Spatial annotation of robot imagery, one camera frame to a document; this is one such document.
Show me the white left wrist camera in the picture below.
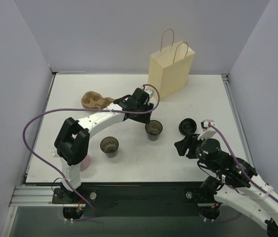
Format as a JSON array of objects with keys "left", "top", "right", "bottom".
[{"left": 142, "top": 84, "right": 154, "bottom": 98}]

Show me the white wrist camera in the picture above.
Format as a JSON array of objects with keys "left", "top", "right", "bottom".
[
  {"left": 142, "top": 84, "right": 154, "bottom": 98},
  {"left": 198, "top": 119, "right": 216, "bottom": 140}
]

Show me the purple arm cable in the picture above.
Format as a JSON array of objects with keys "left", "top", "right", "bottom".
[
  {"left": 208, "top": 123, "right": 278, "bottom": 215},
  {"left": 22, "top": 83, "right": 161, "bottom": 221}
]

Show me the pink straw holder cup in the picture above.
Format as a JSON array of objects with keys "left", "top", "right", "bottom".
[{"left": 80, "top": 155, "right": 91, "bottom": 172}]

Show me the beige paper bag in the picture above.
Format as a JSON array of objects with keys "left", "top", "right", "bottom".
[{"left": 148, "top": 41, "right": 195, "bottom": 99}]

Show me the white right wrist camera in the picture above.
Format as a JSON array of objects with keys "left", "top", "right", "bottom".
[{"left": 198, "top": 119, "right": 216, "bottom": 140}]

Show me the dark plastic cup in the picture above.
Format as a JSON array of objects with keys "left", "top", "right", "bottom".
[
  {"left": 100, "top": 136, "right": 119, "bottom": 158},
  {"left": 144, "top": 120, "right": 163, "bottom": 141}
]

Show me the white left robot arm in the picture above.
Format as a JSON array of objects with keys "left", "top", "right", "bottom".
[{"left": 54, "top": 88, "right": 154, "bottom": 203}]

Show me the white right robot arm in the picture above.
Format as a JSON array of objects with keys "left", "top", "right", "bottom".
[{"left": 174, "top": 134, "right": 278, "bottom": 237}]

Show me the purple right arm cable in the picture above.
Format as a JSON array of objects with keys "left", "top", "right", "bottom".
[{"left": 208, "top": 123, "right": 278, "bottom": 215}]

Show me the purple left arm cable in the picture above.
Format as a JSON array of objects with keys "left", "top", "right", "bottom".
[{"left": 22, "top": 83, "right": 161, "bottom": 221}]

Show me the brown cardboard cup carrier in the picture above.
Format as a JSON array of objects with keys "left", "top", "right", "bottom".
[{"left": 81, "top": 91, "right": 115, "bottom": 110}]

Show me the black cup lid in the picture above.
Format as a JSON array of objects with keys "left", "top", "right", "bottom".
[{"left": 178, "top": 118, "right": 197, "bottom": 136}]

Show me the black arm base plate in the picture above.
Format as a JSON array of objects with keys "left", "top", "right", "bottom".
[{"left": 52, "top": 182, "right": 220, "bottom": 220}]

